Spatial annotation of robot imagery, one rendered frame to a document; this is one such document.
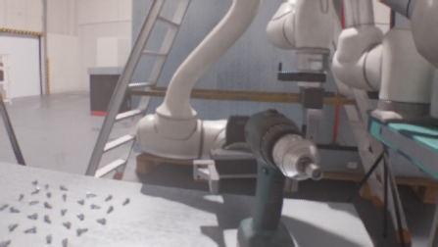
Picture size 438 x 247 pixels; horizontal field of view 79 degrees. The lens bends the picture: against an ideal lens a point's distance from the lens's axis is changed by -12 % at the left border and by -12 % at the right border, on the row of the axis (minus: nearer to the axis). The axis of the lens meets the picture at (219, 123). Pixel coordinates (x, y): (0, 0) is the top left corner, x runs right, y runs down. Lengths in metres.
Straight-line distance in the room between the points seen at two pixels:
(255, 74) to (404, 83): 1.68
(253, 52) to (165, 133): 1.80
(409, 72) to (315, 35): 0.29
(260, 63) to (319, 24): 1.69
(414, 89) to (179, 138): 0.63
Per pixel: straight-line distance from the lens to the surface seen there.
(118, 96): 1.94
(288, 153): 0.30
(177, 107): 0.73
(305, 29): 0.77
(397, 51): 0.91
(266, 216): 0.42
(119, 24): 13.23
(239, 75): 2.46
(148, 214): 0.64
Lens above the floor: 0.94
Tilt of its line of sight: 10 degrees down
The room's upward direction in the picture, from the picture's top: 1 degrees clockwise
